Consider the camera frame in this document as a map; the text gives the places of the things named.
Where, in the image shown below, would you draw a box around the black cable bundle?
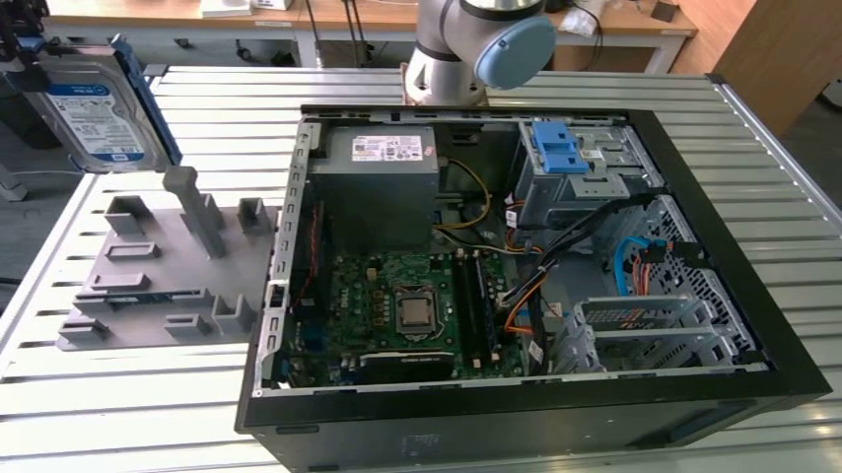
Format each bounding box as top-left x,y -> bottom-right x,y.
521,192 -> 656,375

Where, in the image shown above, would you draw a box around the orange red wire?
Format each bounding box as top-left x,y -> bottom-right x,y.
631,245 -> 667,297

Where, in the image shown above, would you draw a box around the blue wire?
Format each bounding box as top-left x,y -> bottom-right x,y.
612,235 -> 672,297

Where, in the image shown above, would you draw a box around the orange wire harness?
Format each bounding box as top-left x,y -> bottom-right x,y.
500,275 -> 551,337

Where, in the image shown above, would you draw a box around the yellow wires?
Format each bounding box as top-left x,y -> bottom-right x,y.
432,157 -> 495,232

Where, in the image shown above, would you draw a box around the green motherboard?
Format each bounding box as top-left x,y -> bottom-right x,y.
288,248 -> 527,388

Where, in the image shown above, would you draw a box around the grey parts rack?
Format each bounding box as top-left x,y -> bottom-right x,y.
56,166 -> 281,352

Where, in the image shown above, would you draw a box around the black graphics card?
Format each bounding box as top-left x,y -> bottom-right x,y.
357,348 -> 455,385

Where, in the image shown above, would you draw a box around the blue plastic drive carrier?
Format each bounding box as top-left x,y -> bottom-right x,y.
529,120 -> 591,174

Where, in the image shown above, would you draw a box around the grey metal drive cage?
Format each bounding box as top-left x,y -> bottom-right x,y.
515,117 -> 666,233

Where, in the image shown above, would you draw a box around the wooden desk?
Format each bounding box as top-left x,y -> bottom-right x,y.
42,0 -> 699,75

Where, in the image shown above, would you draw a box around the white box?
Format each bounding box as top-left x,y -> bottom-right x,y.
200,0 -> 255,19

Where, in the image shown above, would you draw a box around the black PC case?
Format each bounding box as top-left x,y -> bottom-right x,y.
233,102 -> 831,473

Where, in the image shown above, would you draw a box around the silver CPU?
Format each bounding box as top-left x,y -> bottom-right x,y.
397,295 -> 432,329

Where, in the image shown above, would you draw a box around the black RAM stick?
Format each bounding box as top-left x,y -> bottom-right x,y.
472,250 -> 503,369

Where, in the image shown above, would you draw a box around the hard disk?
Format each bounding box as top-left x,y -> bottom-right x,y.
16,32 -> 184,174

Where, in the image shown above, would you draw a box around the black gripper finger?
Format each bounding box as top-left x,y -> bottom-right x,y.
13,46 -> 52,94

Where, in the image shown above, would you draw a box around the grey power supply unit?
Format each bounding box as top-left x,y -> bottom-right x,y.
308,125 -> 440,255

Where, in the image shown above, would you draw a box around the grey stand foot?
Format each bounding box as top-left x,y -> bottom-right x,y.
0,162 -> 29,202

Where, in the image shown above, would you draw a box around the CPU socket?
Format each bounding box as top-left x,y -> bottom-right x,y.
391,284 -> 440,342

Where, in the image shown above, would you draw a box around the grey metal disk bay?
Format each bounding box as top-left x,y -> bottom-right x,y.
568,295 -> 758,373

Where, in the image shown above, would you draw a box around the brown wooden cabinet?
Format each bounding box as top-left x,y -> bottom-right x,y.
712,0 -> 842,139

